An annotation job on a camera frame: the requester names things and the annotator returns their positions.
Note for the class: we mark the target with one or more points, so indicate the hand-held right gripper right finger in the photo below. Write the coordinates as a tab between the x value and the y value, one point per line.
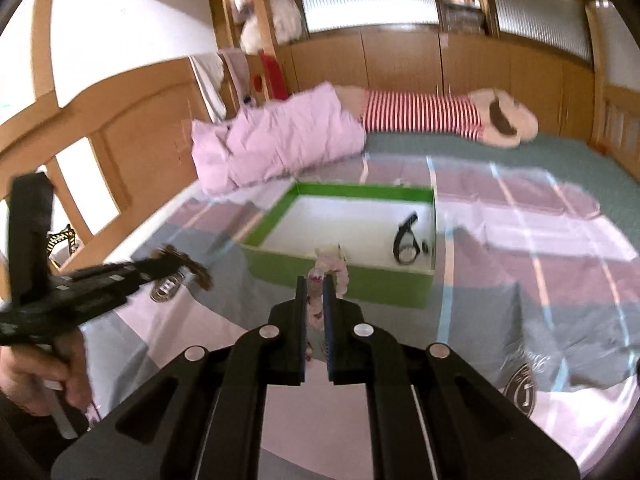
327	320

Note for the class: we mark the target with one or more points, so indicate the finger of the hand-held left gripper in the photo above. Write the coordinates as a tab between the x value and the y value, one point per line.
110	290
120	270

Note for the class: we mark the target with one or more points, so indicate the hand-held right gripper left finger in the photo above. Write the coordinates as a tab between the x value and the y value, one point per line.
303	320

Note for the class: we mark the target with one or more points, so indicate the green cardboard box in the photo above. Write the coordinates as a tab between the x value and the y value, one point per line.
380	287

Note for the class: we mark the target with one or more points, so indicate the black sunglasses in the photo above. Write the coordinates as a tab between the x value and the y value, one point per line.
400	247

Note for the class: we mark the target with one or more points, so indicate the person's left hand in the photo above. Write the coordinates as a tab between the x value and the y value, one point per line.
35	375

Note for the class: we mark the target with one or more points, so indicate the wooden headboard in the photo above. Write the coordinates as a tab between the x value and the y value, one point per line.
140	125

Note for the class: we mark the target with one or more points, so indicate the plaid bed sheet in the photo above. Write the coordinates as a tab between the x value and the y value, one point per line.
500	310

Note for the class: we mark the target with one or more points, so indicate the pink quilt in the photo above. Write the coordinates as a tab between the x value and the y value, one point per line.
280	140

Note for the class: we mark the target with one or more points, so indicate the white hanging cloth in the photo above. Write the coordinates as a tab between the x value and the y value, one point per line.
210	85

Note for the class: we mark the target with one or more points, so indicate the small black white plush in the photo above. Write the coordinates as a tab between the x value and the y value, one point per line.
249	101

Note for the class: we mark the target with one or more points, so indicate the striped long plush toy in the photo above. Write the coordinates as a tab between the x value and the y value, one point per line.
420	112

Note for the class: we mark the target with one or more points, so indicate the pink hanging cloth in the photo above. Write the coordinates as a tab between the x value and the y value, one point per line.
236	72

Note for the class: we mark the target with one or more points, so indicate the wooden cabinet row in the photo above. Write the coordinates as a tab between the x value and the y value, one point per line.
400	60

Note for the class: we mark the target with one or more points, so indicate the green mattress cover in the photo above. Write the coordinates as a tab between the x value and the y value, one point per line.
550	152

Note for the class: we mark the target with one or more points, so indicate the white plastic bags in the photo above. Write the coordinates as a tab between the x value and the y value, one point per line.
280	15

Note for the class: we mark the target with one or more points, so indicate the stack of magazines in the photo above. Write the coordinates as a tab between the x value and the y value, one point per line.
462	2

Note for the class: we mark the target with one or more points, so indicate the wooden footboard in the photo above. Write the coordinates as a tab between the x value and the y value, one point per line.
620	110

